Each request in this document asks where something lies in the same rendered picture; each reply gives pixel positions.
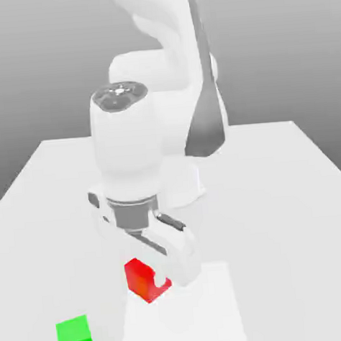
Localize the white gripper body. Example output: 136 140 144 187
94 205 204 294

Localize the small red cube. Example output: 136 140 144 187
122 254 173 306

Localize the small green cube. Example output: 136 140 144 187
54 313 96 341

